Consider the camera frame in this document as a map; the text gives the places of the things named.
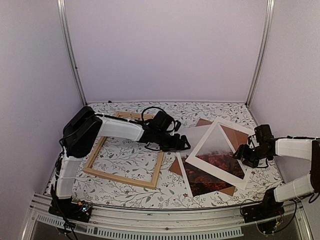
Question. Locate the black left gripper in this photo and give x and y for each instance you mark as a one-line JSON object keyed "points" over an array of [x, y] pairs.
{"points": [[176, 147]]}

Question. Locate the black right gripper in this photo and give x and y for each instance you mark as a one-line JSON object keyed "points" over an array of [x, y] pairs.
{"points": [[242, 153]]}

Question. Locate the red forest landscape photo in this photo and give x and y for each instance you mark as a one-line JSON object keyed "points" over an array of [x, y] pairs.
{"points": [[197, 181]]}

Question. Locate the white mat board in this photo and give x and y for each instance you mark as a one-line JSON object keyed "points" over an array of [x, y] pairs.
{"points": [[214, 152]]}

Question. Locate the light wooden picture frame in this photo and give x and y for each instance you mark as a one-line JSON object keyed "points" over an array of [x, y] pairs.
{"points": [[130, 180]]}

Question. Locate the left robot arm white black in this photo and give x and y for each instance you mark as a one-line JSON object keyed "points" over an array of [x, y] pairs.
{"points": [[80, 133]]}

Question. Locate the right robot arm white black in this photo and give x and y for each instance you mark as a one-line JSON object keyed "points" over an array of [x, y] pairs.
{"points": [[306, 149]]}

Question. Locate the brown backing board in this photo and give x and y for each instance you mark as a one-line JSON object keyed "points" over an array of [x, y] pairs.
{"points": [[208, 165]]}

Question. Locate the floral patterned table mat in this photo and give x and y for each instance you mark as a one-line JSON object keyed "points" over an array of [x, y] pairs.
{"points": [[171, 192]]}

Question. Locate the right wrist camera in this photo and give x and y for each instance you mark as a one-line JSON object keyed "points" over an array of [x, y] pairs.
{"points": [[263, 133]]}

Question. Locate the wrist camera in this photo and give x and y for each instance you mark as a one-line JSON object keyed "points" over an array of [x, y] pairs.
{"points": [[263, 133], [165, 123]]}

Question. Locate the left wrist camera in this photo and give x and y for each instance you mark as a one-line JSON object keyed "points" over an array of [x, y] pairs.
{"points": [[165, 123]]}

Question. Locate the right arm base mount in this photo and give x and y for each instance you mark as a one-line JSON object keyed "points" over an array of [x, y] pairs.
{"points": [[263, 210]]}

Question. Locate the aluminium front rail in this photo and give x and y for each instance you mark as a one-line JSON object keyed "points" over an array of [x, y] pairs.
{"points": [[124, 223]]}

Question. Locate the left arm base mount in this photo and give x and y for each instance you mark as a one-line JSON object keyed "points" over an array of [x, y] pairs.
{"points": [[67, 209]]}

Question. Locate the right aluminium corner post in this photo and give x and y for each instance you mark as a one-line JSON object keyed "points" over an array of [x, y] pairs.
{"points": [[270, 4]]}

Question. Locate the aluminium corner post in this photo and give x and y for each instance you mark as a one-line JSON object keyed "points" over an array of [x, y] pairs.
{"points": [[61, 6], [270, 4]]}

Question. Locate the left aluminium corner post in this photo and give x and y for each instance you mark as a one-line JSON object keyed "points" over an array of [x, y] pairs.
{"points": [[61, 6]]}

